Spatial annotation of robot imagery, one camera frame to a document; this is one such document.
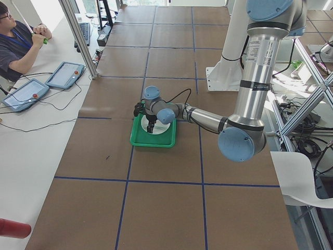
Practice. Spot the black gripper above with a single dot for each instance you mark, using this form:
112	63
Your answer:
151	119

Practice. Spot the black desktop box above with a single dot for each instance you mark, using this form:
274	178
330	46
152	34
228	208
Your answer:
103	35

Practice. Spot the blue teach pendant far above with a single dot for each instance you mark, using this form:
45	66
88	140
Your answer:
65	75

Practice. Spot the red cylinder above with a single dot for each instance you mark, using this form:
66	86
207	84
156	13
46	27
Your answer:
14	229

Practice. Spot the green plastic tray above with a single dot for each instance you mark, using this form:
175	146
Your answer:
141	138

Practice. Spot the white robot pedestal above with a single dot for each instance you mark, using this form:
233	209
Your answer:
227	73

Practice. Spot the seated person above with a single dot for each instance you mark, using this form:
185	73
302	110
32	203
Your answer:
20	45

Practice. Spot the aluminium frame post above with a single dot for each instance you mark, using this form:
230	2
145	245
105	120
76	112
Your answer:
74	26

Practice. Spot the blue teach pendant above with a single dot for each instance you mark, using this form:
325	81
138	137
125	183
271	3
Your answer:
65	75
26	95

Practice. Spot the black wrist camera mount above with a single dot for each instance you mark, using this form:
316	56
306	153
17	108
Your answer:
139	109

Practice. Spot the blue teach pendant near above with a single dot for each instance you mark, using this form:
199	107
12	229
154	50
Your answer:
26	95

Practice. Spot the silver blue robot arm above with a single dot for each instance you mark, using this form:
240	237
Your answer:
241	135

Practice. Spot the black keyboard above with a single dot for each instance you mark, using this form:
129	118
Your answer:
86	32

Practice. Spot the white round plate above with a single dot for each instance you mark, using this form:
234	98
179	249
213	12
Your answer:
159	127

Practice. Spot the brown paper table cover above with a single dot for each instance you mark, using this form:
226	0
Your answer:
183	194

